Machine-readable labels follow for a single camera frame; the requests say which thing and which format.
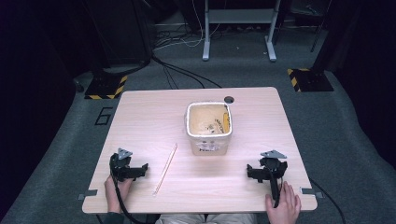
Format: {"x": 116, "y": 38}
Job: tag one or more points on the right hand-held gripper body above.
{"x": 274, "y": 166}

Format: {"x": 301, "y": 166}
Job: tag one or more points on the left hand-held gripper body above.
{"x": 120, "y": 164}

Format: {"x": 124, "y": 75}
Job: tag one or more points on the person's left hand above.
{"x": 117, "y": 191}

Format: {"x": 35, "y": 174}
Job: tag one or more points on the person's right hand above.
{"x": 285, "y": 205}

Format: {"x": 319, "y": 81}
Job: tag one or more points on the yellow scrap in bin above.
{"x": 226, "y": 121}

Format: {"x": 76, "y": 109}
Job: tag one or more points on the beige plastic trash bin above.
{"x": 209, "y": 130}

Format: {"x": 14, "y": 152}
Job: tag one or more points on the dark scraps in bin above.
{"x": 212, "y": 126}

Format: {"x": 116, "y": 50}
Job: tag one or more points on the person's light trousers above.
{"x": 205, "y": 219}

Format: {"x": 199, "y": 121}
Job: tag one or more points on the dark curtain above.
{"x": 34, "y": 77}
{"x": 370, "y": 62}

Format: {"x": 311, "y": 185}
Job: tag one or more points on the black stand pole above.
{"x": 320, "y": 25}

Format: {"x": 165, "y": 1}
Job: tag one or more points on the grey metal table bracket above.
{"x": 311, "y": 191}
{"x": 87, "y": 194}

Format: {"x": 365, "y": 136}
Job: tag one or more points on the black hazard-striped base plate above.
{"x": 309, "y": 80}
{"x": 104, "y": 87}

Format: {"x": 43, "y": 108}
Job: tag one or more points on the white metal stand frame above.
{"x": 239, "y": 17}

